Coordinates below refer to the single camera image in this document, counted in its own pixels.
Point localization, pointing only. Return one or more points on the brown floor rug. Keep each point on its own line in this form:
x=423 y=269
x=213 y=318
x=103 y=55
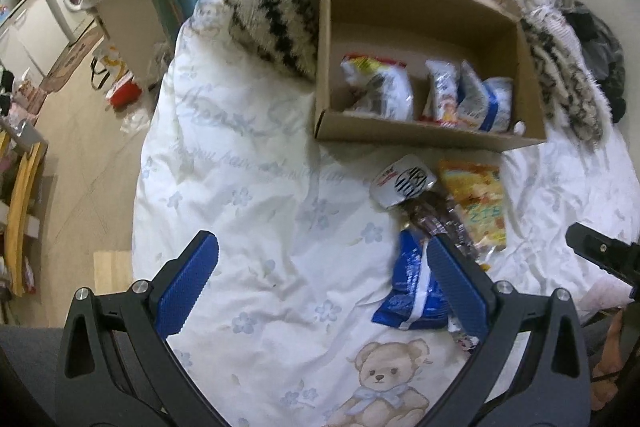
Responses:
x=72 y=57

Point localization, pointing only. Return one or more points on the white kitchen cabinet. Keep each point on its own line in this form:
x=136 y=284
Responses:
x=30 y=37

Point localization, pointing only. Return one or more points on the silver packet with red border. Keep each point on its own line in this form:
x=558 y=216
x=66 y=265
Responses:
x=380 y=89

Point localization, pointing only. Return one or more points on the yellow snack packet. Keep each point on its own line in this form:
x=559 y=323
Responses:
x=477 y=192

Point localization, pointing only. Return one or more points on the beige cabinet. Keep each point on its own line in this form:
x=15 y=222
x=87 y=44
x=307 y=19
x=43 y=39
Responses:
x=135 y=27

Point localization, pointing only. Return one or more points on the yellow wooden chair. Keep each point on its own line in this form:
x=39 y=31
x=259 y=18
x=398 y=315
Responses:
x=25 y=207

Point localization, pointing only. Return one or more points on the white shopping bag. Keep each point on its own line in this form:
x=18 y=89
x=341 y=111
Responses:
x=107 y=67

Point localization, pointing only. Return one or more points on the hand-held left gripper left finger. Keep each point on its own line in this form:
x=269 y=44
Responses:
x=185 y=287

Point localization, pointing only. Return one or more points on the clear plastic wrapper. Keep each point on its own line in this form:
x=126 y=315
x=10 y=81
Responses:
x=135 y=121

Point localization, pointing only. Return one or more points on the red and white snack packet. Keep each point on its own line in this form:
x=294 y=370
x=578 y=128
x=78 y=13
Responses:
x=442 y=92

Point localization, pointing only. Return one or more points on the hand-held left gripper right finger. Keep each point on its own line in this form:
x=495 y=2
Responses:
x=455 y=287

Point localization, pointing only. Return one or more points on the person's grey clothed leg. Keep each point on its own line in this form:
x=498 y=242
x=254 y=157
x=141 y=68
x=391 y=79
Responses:
x=27 y=377

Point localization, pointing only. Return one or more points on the brown cardboard box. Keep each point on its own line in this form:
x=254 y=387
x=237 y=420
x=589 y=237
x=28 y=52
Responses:
x=425 y=22

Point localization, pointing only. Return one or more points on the brown jerky packet white label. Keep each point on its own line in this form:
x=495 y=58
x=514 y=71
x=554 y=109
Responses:
x=405 y=179

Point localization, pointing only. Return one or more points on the striped knit blanket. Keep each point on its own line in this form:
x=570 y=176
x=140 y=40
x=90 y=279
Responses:
x=270 y=7

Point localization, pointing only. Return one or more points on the blue snack packet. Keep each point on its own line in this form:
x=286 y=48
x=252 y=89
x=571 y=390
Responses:
x=410 y=282

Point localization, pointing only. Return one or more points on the dark clothes pile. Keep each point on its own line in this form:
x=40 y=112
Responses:
x=600 y=52

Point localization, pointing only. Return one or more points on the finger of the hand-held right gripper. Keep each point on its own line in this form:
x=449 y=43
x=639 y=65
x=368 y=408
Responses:
x=600 y=249

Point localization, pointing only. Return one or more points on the person's right hand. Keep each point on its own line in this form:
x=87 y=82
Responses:
x=612 y=367

